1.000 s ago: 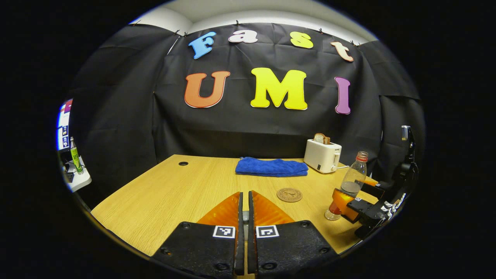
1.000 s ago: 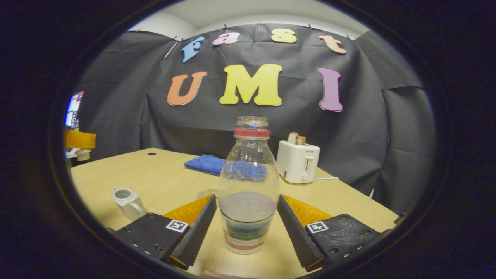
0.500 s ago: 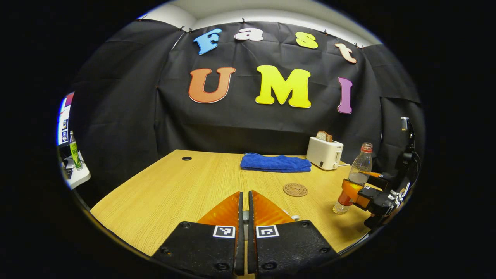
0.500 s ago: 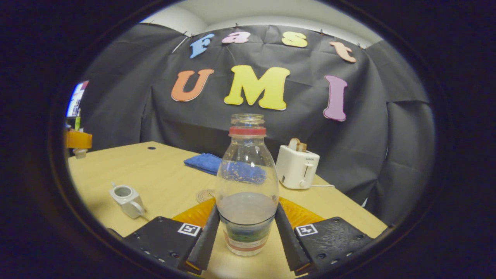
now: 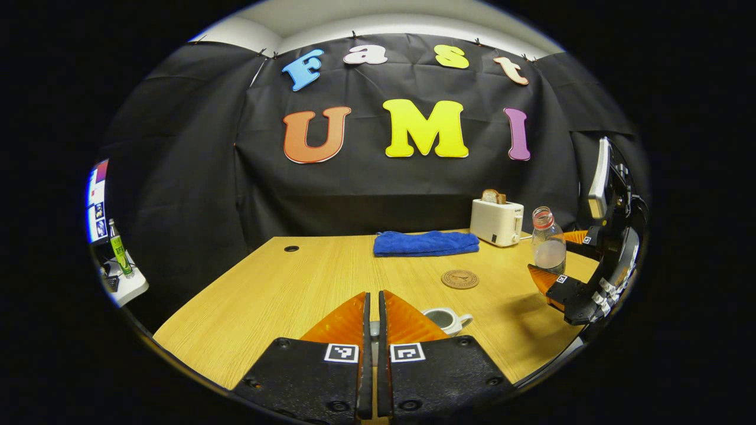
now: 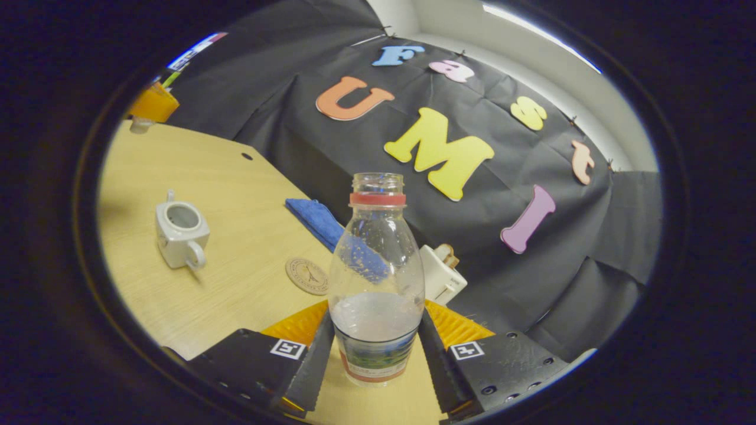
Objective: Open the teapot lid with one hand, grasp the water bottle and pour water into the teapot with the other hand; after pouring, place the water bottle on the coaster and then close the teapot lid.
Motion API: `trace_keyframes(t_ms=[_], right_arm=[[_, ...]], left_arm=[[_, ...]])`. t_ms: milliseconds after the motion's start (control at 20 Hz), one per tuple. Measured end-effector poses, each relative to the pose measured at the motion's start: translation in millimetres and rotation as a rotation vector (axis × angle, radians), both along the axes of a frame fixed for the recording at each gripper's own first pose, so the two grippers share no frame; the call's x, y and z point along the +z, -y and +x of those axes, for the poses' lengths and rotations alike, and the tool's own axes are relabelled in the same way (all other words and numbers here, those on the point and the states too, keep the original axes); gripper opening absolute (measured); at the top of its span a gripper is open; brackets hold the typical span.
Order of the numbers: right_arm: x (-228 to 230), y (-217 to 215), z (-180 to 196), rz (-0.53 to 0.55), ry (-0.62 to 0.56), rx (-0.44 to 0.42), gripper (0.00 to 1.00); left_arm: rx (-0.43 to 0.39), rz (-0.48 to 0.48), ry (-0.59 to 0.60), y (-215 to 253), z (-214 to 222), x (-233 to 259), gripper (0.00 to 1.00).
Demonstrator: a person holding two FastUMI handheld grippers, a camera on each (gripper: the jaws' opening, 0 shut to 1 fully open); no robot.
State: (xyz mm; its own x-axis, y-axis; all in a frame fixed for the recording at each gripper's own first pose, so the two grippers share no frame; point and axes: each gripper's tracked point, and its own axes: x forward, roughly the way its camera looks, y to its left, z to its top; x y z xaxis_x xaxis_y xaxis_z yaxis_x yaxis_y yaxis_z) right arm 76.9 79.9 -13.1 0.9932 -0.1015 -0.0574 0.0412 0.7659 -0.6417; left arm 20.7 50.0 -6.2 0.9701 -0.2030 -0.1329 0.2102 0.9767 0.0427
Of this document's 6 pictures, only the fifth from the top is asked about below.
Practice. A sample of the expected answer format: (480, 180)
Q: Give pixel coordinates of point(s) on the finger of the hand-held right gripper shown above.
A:
(590, 243)
(570, 298)

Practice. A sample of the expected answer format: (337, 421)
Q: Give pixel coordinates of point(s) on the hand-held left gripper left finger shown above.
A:
(367, 378)

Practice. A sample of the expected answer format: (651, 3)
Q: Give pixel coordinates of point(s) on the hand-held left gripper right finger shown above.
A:
(383, 378)

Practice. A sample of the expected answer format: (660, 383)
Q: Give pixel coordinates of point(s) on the clear plastic water bottle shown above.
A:
(548, 248)

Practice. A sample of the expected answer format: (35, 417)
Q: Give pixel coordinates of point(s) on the white floral teacup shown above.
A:
(452, 321)

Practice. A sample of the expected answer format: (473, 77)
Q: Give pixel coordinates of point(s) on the round brown coaster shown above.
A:
(460, 279)

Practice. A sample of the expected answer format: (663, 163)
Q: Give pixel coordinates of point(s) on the green drink bottle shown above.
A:
(120, 254)

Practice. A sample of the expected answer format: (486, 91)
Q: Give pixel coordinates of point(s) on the white toaster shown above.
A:
(495, 223)

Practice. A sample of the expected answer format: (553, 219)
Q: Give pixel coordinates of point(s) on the blue folded towel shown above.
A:
(425, 243)

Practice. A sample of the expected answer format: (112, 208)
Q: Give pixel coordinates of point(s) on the black backdrop cloth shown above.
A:
(384, 189)

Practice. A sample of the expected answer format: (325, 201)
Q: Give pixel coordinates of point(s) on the white side table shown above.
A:
(133, 289)

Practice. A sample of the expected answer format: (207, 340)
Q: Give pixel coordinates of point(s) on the black keyboard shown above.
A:
(111, 283)

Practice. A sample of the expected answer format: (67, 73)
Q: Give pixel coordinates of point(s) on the computer monitor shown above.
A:
(97, 200)

